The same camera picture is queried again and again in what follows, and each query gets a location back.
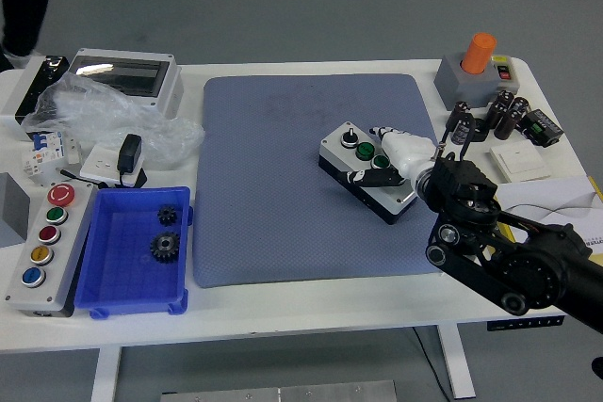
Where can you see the grey square base block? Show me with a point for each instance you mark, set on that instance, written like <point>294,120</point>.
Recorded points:
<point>454,84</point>

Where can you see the grey metal base plate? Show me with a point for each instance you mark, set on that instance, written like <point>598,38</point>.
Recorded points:
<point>278,392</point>

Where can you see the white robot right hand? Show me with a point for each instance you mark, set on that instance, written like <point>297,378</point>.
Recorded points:
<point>407,150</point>

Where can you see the four-button grey control box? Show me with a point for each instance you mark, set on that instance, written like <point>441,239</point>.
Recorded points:
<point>344,152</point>

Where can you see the orange cylinder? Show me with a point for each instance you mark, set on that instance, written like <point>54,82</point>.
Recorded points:
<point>478,53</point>

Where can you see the black power adapter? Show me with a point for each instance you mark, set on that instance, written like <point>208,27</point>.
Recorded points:
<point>129,152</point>

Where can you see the five-button grey control box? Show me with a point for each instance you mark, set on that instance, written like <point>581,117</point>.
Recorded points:
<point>47,256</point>

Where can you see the large black gear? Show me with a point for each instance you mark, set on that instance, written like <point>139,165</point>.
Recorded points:
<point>165,246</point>

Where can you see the grey metal block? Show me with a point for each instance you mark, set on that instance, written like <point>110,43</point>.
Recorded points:
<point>11,209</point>

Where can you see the white wall switch panel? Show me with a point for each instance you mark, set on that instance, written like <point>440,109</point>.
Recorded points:
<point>518,163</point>

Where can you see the white table leg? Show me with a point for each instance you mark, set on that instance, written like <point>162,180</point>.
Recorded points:
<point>106,374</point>
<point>457,364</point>

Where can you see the white circuit breaker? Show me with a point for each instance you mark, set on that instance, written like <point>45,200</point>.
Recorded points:
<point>44,152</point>

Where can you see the blue plastic bin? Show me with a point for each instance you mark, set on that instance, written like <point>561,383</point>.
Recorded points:
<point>118,279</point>

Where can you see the clear plastic bag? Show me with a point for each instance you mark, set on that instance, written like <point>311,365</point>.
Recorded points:
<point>94,110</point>

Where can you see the black cylindrical capacitor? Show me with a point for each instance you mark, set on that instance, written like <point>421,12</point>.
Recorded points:
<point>459,134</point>
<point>456,114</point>
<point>494,115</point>
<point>505,98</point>
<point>520,105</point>
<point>506,125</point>

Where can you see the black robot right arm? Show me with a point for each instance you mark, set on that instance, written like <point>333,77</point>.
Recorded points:
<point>532,261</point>

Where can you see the grey-blue padded mat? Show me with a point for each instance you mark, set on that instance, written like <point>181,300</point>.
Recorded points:
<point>264,185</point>

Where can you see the white switch with red button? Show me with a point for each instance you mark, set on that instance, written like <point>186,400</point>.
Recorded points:
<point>505,73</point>

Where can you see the small black gear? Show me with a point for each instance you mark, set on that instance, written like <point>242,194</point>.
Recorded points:
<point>167,215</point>

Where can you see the yellow and white carton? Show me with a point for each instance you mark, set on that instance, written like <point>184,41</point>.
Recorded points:
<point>556,195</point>

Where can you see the white box with glossy black face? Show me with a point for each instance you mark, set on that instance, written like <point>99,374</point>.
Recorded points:
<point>23,86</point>

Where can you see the black table control panel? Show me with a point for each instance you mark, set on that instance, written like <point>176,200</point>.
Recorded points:
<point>525,323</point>

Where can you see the grey distribution enclosure box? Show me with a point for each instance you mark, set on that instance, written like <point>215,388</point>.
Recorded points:
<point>122,75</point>

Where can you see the black module with green part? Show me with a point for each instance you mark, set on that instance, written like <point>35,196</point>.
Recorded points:
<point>542,128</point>

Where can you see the white wall socket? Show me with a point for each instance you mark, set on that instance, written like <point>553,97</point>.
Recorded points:
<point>99,162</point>

